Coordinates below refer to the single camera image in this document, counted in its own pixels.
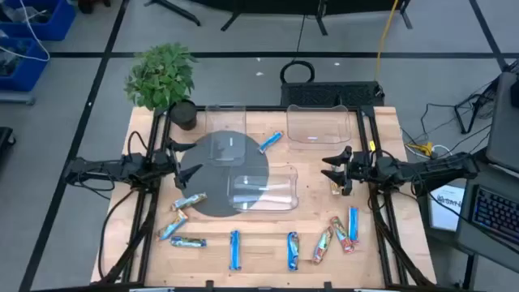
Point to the grey desk top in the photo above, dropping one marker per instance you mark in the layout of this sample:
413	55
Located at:
503	130

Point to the blue plastic storage bin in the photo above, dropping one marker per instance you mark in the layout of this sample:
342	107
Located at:
32	75
61	24

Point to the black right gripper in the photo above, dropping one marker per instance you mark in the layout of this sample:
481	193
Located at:
361	168

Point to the yellow power plug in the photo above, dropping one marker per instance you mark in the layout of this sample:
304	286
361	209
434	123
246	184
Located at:
423	149

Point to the black computer monitor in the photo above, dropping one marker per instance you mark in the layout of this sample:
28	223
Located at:
515	93

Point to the black partition panel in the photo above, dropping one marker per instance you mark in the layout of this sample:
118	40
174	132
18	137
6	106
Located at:
284	6

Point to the black diagonal strut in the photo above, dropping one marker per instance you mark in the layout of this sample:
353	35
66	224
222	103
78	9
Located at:
483	152

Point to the green potted plant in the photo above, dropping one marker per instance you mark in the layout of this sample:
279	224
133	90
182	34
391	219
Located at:
160	77

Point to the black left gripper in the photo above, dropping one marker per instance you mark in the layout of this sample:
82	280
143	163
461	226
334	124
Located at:
164	164

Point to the red granola bar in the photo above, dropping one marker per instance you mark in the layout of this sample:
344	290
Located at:
341	234
323	244

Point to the grey floor dolly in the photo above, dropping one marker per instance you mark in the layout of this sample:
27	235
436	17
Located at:
16	97

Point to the black aluminium table frame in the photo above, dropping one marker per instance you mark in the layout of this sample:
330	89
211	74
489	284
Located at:
263	108

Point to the black metal floor stand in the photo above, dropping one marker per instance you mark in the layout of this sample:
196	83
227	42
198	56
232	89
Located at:
460	118

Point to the black backlit keyboard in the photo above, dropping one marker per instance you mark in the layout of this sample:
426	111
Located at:
494	213

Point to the white paper sheet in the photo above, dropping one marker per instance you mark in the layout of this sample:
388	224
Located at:
446	215

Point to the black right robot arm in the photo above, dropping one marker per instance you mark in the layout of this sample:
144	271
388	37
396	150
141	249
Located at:
425	168

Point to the blue red-edged granola bar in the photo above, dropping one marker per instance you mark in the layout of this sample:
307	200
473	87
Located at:
354	225

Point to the black perforated computer case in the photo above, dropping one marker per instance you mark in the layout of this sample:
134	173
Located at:
324	94

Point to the grey round mat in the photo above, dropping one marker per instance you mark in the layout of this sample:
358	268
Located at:
202	190

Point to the narrow clear plastic bin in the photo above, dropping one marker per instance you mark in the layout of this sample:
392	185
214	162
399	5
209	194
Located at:
225	121

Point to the grey keyboard tray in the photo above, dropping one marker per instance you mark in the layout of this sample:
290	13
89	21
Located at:
486	178

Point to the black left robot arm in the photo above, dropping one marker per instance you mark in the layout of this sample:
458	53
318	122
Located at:
101	168

